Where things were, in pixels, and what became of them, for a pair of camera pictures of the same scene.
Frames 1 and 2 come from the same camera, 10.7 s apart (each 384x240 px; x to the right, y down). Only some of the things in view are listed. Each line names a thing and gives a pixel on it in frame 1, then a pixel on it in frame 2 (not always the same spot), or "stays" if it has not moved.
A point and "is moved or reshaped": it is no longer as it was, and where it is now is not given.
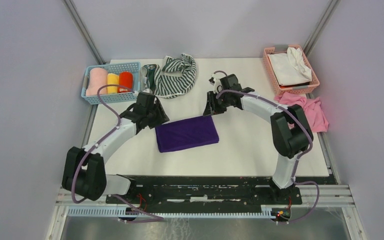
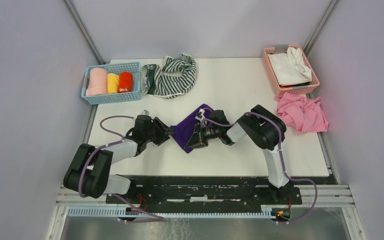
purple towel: [186, 133] is moved or reshaped
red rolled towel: [126, 78] stays
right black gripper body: [217, 106] -> [204, 134]
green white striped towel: [168, 87] stays
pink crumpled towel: [313, 108] stays
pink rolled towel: [98, 77] stays
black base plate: [259, 191] stays
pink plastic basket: [283, 90] stays
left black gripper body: [156, 116] -> [156, 134]
